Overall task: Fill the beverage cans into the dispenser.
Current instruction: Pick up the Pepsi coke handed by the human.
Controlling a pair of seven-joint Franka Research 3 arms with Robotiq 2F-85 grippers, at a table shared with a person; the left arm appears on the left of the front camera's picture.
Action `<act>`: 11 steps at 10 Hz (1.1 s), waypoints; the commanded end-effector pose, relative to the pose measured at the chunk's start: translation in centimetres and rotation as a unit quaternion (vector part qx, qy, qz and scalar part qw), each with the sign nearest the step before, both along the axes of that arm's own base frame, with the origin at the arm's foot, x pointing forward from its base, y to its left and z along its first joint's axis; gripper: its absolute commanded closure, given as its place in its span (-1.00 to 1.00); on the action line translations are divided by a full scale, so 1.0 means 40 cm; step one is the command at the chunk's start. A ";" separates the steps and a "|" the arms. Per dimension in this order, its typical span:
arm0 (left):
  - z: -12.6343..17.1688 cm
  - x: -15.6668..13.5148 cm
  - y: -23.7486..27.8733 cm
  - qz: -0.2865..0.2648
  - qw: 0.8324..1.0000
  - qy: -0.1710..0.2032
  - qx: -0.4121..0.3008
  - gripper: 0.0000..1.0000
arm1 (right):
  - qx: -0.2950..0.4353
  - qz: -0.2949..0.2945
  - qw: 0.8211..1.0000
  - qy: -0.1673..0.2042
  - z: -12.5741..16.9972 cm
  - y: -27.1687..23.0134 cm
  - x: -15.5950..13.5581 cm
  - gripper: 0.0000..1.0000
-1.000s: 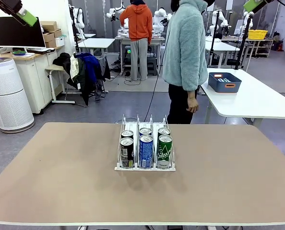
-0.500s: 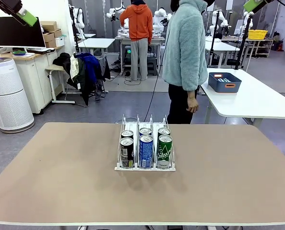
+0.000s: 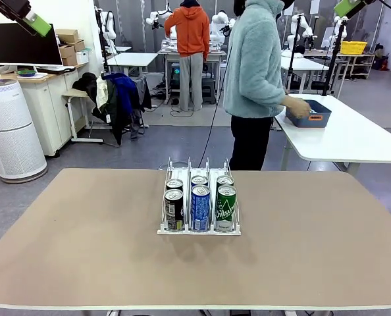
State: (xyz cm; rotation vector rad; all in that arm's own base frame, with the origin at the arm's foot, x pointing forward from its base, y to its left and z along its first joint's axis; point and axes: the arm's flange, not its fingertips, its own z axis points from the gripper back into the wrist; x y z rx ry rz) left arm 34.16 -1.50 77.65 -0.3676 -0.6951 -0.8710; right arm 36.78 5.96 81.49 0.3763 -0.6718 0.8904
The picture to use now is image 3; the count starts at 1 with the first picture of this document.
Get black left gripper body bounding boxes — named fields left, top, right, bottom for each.
left=0, top=0, right=32, bottom=22

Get dark blue plastic bin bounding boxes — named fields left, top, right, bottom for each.
left=285, top=99, right=332, bottom=130

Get person's right forearm teal sleeve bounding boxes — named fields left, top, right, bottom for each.
left=248, top=78, right=288, bottom=116

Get black beverage can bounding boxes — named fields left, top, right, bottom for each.
left=164, top=189, right=185, bottom=232
left=165, top=178, right=184, bottom=194

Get blue beverage can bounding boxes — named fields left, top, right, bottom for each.
left=190, top=185, right=212, bottom=232
left=190, top=175, right=210, bottom=189

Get person's right hand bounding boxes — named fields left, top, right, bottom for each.
left=284, top=95, right=312, bottom=119

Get black computer monitor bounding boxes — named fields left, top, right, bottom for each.
left=0, top=22, right=64, bottom=68

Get yellow plastic basket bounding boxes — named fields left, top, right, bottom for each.
left=341, top=41, right=369, bottom=55

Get white keyboard and papers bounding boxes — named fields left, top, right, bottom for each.
left=36, top=65, right=76, bottom=74

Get blue bowl green contents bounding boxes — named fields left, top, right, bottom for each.
left=16, top=67, right=38, bottom=79

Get wooden shelf table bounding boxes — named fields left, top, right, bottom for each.
left=335, top=52, right=377, bottom=80

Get white background table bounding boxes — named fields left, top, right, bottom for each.
left=280, top=54, right=330, bottom=95
left=105, top=51, right=159, bottom=80

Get black bag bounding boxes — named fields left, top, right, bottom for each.
left=72, top=72, right=98, bottom=99

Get black tripod stand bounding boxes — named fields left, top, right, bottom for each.
left=286, top=13, right=304, bottom=92

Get small beige side table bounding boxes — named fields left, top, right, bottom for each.
left=62, top=89, right=105, bottom=145

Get white desk with cabinet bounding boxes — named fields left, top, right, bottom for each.
left=0, top=62, right=94, bottom=157

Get cream cloth garment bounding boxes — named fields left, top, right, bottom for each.
left=95, top=76, right=110, bottom=111

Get person in teal fleece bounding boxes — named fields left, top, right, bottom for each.
left=222, top=0, right=312, bottom=171

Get blue jacket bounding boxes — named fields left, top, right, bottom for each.
left=101, top=72, right=140, bottom=115

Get white air purifier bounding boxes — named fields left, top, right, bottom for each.
left=0, top=78, right=48, bottom=184

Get black coat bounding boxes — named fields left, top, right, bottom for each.
left=91, top=77, right=153, bottom=147

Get white background workbench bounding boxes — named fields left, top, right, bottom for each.
left=157, top=48, right=228, bottom=100

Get black computer tower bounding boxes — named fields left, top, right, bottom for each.
left=170, top=62, right=182, bottom=98

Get person in orange hoodie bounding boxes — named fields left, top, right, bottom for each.
left=164, top=0, right=211, bottom=112

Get black step stool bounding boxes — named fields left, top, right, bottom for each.
left=200, top=84, right=217, bottom=105

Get green Chilsung cider can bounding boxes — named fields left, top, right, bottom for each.
left=216, top=185, right=238, bottom=232
left=216, top=175, right=235, bottom=189

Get clear acrylic can rack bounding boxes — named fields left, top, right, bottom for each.
left=157, top=157, right=243, bottom=237

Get black camera stand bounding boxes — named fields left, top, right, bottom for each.
left=321, top=16, right=350, bottom=97

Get black hanging cable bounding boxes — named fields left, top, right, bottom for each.
left=198, top=42, right=233, bottom=168

